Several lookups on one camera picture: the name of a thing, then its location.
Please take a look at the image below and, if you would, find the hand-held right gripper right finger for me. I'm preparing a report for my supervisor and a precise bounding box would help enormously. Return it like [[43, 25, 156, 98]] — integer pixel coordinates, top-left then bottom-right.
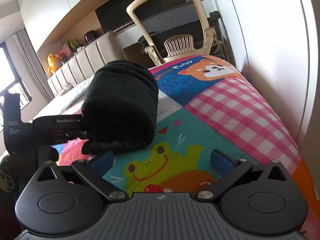
[[195, 149, 288, 202]]

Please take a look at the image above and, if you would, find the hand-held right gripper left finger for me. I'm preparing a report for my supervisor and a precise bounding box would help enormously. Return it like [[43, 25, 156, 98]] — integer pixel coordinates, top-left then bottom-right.
[[37, 152, 128, 202]]

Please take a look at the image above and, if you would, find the black knit garment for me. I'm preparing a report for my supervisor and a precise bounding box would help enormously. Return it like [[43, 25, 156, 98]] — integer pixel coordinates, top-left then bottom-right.
[[81, 59, 159, 155]]

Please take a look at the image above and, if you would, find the person's dark patterned clothing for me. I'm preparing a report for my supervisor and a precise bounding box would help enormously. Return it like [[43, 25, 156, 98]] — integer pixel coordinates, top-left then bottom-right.
[[0, 152, 38, 233]]

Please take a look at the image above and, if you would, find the colourful cartoon printed blanket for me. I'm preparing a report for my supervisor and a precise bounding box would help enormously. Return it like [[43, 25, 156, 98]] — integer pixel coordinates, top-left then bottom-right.
[[50, 54, 320, 240]]

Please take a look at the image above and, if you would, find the window with black bars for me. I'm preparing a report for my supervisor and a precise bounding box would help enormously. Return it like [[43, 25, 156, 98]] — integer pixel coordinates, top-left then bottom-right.
[[0, 40, 33, 110]]

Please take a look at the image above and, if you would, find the yellow plush toy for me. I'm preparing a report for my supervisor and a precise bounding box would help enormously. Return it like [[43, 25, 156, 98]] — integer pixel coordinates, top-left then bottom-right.
[[47, 52, 62, 75]]

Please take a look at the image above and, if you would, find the grey curtain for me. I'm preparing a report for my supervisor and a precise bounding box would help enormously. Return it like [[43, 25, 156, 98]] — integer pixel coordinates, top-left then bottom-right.
[[11, 29, 34, 98]]

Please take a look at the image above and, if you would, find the green potted plant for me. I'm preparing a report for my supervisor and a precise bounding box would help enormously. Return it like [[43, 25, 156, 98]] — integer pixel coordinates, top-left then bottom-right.
[[67, 38, 84, 53]]

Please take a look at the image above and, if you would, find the black round appliance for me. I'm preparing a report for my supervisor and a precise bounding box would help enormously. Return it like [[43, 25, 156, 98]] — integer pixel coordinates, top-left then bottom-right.
[[84, 31, 97, 43]]

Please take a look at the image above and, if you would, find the beige mesh office chair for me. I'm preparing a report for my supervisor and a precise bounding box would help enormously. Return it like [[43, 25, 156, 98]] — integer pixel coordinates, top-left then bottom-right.
[[126, 0, 227, 65]]

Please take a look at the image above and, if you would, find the white wall cabinet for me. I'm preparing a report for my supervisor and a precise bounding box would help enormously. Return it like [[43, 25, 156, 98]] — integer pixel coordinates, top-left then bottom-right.
[[17, 0, 94, 39]]

